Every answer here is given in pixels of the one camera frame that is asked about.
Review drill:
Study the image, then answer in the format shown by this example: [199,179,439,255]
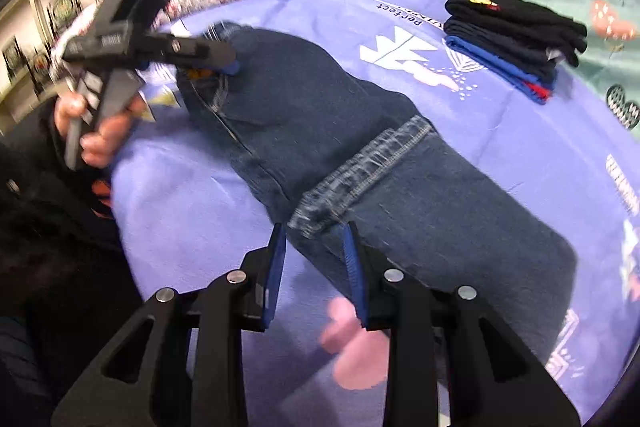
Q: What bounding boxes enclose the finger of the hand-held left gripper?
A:
[150,34,237,66]
[182,61,241,76]

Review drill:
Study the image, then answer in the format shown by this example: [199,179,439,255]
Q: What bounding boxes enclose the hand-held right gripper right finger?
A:
[342,221,583,427]

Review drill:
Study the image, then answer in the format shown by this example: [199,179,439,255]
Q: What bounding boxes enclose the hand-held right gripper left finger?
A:
[50,222,288,427]

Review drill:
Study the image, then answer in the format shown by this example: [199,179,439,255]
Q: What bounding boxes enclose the dark blue denim pants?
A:
[175,22,582,360]

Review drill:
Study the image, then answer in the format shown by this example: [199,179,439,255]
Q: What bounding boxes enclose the person's left forearm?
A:
[0,104,123,253]

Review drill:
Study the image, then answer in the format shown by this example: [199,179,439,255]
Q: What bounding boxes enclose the black folded pants smiley patch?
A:
[445,0,589,68]

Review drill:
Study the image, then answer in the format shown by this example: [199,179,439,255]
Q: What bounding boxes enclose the person's left hand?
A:
[54,93,148,168]

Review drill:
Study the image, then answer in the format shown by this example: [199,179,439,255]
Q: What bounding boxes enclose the row of framed pictures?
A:
[0,0,118,88]

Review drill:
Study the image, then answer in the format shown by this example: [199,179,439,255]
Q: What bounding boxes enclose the purple printed bedsheet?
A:
[110,0,640,427]

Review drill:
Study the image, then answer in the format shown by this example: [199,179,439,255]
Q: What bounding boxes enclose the person's dark clothing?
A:
[0,187,151,423]

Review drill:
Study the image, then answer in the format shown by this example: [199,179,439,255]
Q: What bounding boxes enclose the blue folded garment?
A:
[445,36,554,100]

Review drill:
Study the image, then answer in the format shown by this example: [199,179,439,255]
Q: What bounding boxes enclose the dark navy folded garment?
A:
[444,18,559,81]

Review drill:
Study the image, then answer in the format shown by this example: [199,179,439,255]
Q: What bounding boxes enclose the beige wall shelf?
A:
[0,0,187,120]

